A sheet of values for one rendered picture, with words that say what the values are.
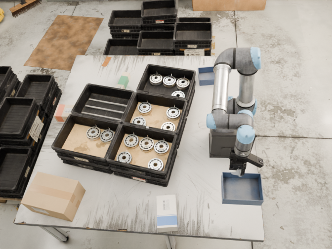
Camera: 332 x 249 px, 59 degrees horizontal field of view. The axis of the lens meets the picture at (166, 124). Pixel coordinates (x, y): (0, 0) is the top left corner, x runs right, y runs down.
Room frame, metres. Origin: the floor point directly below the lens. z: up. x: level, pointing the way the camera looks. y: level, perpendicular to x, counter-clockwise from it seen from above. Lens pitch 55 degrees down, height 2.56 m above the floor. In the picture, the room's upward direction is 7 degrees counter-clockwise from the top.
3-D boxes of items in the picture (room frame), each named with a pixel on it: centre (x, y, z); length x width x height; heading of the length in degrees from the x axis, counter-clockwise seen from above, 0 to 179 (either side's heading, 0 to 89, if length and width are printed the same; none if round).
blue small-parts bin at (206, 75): (1.74, -0.42, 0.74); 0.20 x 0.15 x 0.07; 87
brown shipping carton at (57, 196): (0.80, 0.78, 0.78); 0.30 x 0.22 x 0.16; 70
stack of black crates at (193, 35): (2.55, -0.40, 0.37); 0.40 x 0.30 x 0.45; 79
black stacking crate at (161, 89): (1.56, -0.04, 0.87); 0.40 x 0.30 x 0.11; 69
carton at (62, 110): (1.52, 0.78, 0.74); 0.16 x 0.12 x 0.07; 80
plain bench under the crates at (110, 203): (1.32, 0.14, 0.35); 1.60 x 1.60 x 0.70; 79
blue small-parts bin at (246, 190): (0.57, -0.35, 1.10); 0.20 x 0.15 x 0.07; 80
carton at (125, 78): (1.77, 0.33, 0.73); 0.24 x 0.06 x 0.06; 160
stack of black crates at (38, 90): (2.09, 1.26, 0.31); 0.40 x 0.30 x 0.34; 169
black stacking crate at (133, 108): (1.28, 0.06, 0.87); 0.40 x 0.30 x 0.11; 69
